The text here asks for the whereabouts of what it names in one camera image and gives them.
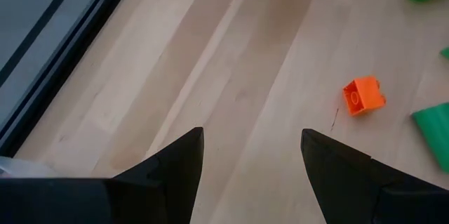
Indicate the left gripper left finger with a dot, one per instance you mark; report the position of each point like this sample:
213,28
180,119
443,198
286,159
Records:
168,189

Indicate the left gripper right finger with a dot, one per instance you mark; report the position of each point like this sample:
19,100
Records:
350,189

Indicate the orange small block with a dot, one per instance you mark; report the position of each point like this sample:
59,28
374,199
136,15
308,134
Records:
365,95

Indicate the green cylinder block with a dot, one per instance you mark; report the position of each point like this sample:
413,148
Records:
436,132

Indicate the black aluminium table frame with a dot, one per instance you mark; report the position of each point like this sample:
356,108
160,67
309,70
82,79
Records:
62,59

